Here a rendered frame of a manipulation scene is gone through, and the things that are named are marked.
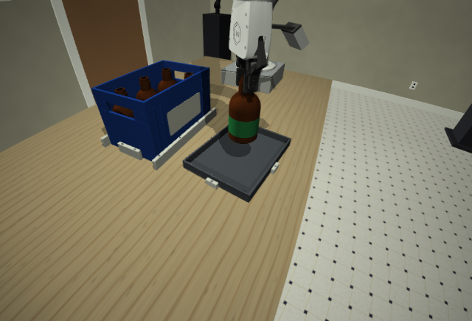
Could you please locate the blue bottle crate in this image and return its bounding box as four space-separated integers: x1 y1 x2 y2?
91 60 211 161

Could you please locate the brown glass bottle with green label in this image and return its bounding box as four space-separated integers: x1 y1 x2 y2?
228 76 261 144

